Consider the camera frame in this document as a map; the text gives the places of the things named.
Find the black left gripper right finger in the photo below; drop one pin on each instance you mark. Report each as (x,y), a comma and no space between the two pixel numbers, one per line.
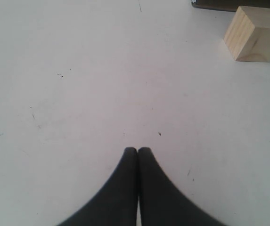
(161,202)

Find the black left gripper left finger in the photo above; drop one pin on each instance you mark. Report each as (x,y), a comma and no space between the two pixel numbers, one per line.
(116,203)

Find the light wooden cube block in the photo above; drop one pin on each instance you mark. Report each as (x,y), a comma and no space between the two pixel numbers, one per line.
(248,35)

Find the printed cardboard box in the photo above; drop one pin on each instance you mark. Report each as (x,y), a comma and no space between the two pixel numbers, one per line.
(229,5)

